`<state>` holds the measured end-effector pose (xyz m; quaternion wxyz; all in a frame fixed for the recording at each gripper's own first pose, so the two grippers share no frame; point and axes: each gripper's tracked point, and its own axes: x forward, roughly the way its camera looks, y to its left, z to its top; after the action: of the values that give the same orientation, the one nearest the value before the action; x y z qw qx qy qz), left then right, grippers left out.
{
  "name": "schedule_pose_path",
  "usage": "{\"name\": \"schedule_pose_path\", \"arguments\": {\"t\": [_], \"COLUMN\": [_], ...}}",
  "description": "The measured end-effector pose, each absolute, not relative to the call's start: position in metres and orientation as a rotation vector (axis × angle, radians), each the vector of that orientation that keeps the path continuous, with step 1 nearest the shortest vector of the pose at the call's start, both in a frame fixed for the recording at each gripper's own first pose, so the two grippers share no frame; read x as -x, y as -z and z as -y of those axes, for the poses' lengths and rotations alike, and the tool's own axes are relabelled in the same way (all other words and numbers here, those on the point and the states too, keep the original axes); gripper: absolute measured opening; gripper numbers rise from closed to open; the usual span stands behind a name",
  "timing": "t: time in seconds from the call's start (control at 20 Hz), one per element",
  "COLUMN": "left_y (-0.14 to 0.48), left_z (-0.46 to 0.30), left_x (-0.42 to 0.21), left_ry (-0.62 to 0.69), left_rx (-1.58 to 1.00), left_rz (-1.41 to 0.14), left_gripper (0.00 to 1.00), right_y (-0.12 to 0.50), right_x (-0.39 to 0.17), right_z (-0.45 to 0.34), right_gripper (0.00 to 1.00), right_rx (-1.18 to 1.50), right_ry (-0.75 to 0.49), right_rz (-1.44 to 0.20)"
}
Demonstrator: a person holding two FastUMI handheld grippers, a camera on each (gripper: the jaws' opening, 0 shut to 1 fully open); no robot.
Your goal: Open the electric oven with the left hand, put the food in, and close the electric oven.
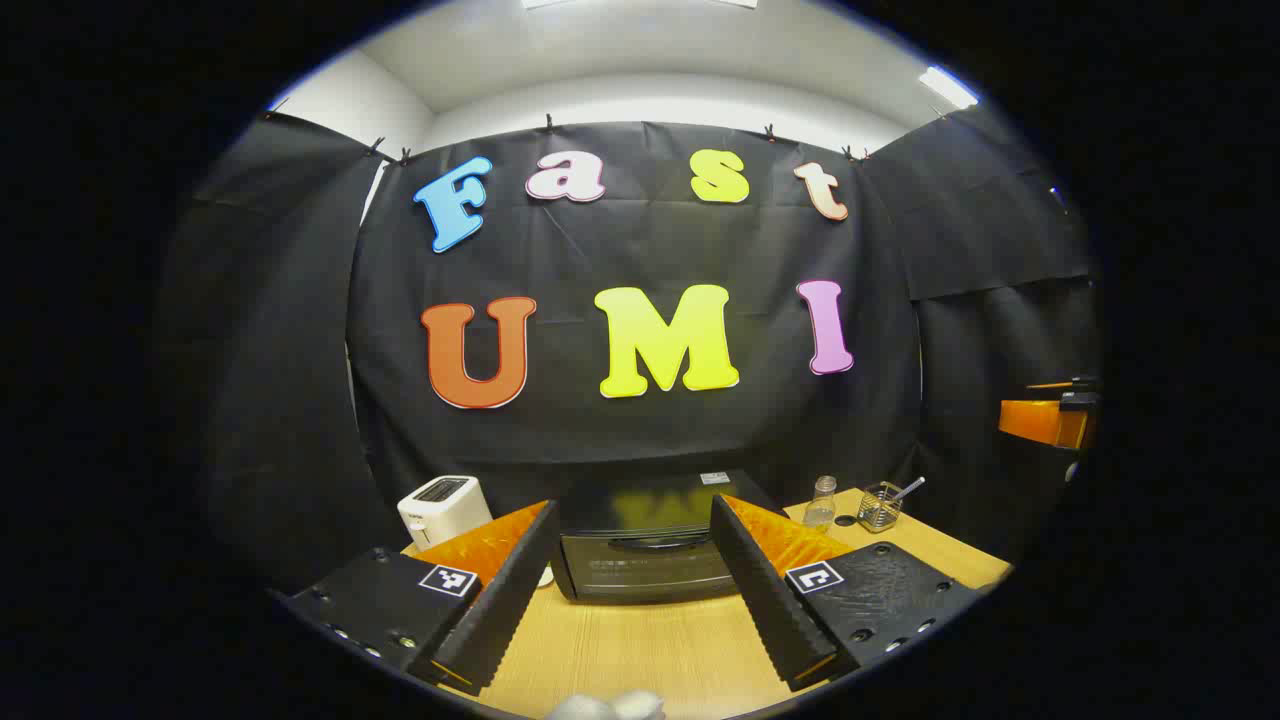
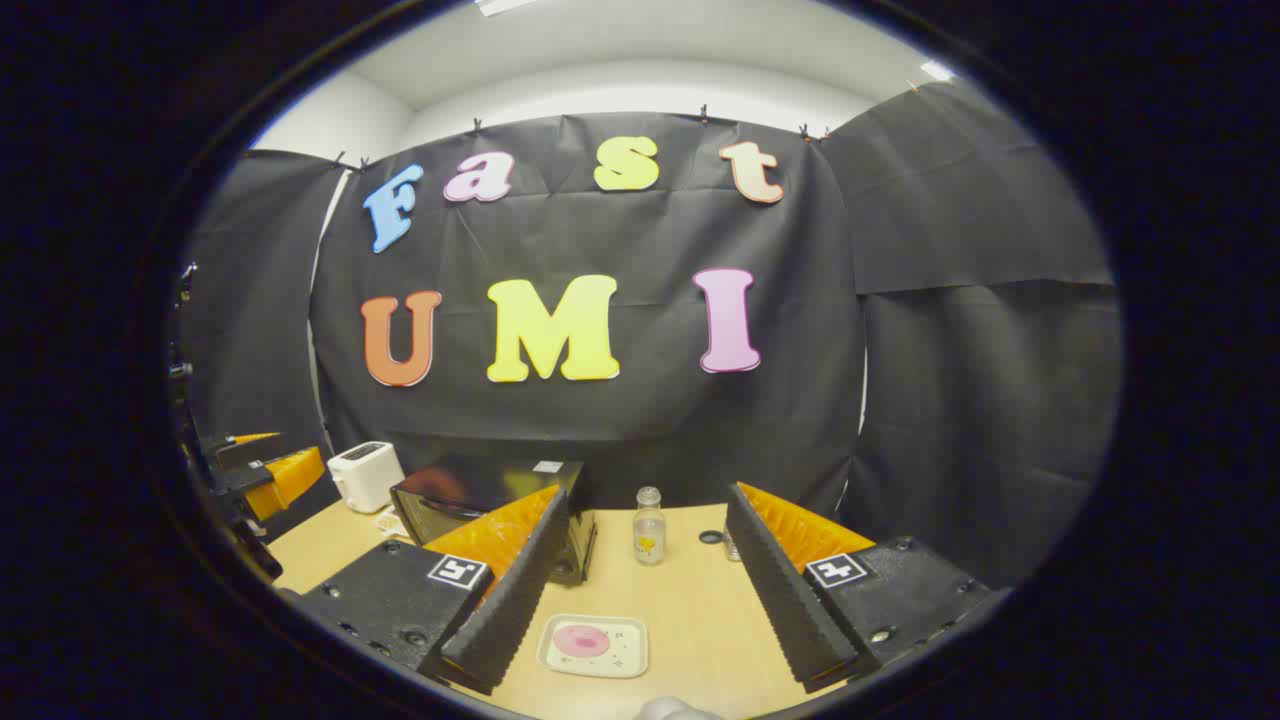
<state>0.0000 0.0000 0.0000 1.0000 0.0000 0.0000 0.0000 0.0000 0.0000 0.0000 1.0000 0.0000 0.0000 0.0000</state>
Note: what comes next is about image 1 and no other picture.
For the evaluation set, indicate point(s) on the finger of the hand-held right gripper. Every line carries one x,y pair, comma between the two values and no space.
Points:
1040,420

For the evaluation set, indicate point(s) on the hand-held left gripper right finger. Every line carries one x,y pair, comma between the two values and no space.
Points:
765,600

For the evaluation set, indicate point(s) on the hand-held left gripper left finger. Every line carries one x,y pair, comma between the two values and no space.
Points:
500,610

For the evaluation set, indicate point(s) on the black electric oven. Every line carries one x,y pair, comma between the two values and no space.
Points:
640,570

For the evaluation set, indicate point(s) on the clear plastic bottle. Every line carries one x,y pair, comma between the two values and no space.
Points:
820,505

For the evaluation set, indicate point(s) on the white toaster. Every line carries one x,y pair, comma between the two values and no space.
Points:
440,505

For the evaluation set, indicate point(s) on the striped straw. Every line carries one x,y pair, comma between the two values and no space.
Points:
908,488

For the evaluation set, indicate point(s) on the black backdrop cloth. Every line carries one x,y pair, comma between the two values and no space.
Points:
620,430

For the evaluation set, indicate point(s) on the ceiling light panel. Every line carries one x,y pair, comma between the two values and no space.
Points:
947,87

